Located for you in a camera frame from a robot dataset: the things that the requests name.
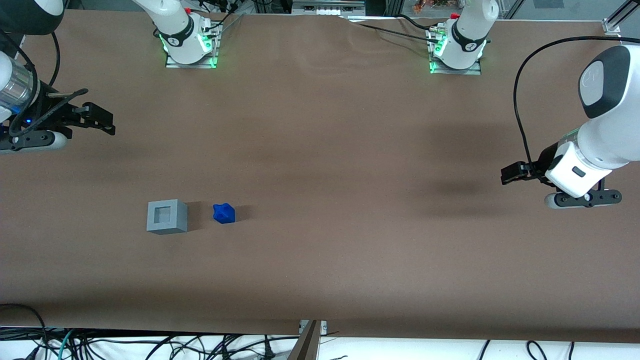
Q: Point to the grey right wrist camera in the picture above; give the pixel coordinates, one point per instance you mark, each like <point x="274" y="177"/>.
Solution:
<point x="35" y="141"/>

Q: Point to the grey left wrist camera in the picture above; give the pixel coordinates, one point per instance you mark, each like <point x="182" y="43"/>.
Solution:
<point x="582" y="198"/>

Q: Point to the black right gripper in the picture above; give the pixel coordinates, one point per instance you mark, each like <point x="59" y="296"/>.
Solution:
<point x="51" y="106"/>

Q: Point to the brown table cover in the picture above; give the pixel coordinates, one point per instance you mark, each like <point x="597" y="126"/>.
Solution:
<point x="320" y="175"/>

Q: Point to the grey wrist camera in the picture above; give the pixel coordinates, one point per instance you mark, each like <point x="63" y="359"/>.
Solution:
<point x="35" y="141"/>
<point x="582" y="198"/>

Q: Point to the blue plastic part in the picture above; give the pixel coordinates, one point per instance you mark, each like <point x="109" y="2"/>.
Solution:
<point x="224" y="213"/>

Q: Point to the metal table corner bracket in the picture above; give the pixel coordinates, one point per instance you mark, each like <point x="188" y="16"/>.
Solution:
<point x="611" y="27"/>

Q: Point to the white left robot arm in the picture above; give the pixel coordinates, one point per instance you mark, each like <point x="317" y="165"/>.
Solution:
<point x="605" y="135"/>

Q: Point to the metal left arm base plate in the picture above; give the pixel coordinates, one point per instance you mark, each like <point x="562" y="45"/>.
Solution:
<point x="470" y="71"/>

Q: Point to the white power strip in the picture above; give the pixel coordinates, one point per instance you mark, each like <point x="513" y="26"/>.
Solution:
<point x="327" y="7"/>

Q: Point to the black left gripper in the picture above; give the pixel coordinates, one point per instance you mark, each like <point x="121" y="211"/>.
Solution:
<point x="543" y="161"/>

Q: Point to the gray square base block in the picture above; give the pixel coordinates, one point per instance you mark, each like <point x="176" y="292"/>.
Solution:
<point x="167" y="224"/>

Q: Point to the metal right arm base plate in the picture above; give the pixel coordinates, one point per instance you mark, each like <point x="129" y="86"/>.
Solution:
<point x="192" y="65"/>

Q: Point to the metal frame post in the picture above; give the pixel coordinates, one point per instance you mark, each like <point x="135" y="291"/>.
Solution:
<point x="305" y="345"/>

